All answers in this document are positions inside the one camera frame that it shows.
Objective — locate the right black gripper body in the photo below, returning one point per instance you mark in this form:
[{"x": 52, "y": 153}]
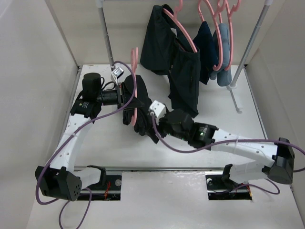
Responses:
[{"x": 166, "y": 126}]

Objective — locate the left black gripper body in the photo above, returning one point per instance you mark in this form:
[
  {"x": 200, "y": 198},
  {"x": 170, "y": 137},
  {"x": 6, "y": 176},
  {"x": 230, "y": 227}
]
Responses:
[{"x": 107, "y": 97}]

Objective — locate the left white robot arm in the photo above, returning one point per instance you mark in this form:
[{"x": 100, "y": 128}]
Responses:
[{"x": 58, "y": 179}]

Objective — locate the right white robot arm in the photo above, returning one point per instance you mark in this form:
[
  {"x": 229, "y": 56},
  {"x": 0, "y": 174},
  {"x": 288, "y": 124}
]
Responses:
[{"x": 271, "y": 160}]

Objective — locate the light blue jeans on hanger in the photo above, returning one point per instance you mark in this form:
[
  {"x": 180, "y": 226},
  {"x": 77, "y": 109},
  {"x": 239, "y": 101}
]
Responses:
[{"x": 222, "y": 76}]

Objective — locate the navy trousers on hanger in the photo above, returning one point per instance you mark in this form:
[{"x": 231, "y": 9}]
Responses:
[{"x": 208, "y": 55}]

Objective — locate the right white rack foot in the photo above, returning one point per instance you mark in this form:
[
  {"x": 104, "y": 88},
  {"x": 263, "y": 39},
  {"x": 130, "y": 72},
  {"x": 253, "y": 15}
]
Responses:
[{"x": 235, "y": 94}]

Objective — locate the right rack pole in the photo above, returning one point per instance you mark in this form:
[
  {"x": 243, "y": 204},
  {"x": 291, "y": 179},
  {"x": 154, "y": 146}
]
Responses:
[{"x": 256, "y": 29}]

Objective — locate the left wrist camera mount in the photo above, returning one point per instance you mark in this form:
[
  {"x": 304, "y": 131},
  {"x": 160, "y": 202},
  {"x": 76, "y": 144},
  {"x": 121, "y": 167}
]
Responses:
[{"x": 116, "y": 74}]

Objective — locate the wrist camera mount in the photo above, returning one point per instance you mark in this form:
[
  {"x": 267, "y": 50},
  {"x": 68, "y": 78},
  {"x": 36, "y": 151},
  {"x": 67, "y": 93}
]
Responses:
[
  {"x": 116, "y": 74},
  {"x": 158, "y": 110}
]

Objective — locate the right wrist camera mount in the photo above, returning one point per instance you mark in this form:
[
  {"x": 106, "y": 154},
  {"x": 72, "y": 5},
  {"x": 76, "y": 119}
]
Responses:
[{"x": 158, "y": 110}]

